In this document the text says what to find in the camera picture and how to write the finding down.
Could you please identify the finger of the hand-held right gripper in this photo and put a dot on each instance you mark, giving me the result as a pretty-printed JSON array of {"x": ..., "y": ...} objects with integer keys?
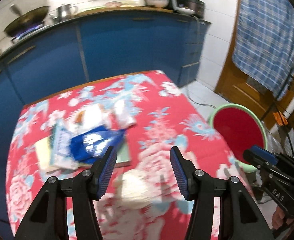
[
  {"x": 252, "y": 157},
  {"x": 263, "y": 153}
]

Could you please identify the blue plastic bag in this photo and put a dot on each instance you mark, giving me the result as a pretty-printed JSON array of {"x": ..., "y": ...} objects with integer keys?
[{"x": 87, "y": 145}]

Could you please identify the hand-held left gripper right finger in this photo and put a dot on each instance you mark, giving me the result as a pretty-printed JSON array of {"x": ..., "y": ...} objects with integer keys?
[{"x": 180, "y": 177}]

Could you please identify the wooden door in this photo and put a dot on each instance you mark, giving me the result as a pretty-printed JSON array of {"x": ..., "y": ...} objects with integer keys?
[{"x": 239, "y": 85}]

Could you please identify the gas stove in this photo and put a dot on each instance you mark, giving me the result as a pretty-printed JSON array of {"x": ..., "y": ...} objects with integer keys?
[{"x": 29, "y": 32}]

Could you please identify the teal striped packet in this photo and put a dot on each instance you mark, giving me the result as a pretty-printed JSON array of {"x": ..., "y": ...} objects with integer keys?
[{"x": 60, "y": 140}]

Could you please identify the blue kitchen cabinet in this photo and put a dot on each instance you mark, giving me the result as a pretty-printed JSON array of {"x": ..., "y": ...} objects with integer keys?
[{"x": 112, "y": 45}]

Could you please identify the white wrapper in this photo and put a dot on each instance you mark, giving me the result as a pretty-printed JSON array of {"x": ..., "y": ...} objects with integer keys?
[{"x": 122, "y": 115}]

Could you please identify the person's right hand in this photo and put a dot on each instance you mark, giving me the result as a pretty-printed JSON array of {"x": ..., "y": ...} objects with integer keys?
[{"x": 278, "y": 217}]

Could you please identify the large white bowl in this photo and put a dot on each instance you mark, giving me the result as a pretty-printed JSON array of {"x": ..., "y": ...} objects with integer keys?
[{"x": 157, "y": 2}]

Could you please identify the red floral tablecloth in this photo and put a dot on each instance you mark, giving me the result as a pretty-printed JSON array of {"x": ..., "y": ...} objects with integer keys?
[{"x": 162, "y": 120}]

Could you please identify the blue plaid cloth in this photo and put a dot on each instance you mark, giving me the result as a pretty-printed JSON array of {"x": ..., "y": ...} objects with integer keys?
[{"x": 264, "y": 30}]

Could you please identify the cream round bun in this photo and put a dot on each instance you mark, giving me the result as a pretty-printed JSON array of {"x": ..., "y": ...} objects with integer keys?
[{"x": 134, "y": 190}]

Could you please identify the white packet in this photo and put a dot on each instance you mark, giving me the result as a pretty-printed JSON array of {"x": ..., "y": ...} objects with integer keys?
[{"x": 92, "y": 116}]

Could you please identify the white plate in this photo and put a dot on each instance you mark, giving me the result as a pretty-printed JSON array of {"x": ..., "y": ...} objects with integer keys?
[{"x": 133, "y": 2}]

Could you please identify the dark wok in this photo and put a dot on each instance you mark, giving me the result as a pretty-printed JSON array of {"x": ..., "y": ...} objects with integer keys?
[{"x": 27, "y": 18}]

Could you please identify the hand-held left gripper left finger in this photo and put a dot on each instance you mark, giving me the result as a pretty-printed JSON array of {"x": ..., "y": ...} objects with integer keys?
[{"x": 104, "y": 177}]

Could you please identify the steel kettle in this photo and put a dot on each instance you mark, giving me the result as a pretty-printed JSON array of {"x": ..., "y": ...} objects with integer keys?
[{"x": 63, "y": 11}]

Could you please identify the small white bowl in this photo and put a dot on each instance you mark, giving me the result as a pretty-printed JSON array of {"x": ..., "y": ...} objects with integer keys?
[{"x": 186, "y": 10}]

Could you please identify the orange crumpled cloth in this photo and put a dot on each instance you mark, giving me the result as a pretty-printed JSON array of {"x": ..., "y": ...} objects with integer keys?
[{"x": 80, "y": 117}]

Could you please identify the green box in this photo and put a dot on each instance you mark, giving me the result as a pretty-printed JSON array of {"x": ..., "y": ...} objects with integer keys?
[{"x": 124, "y": 155}]

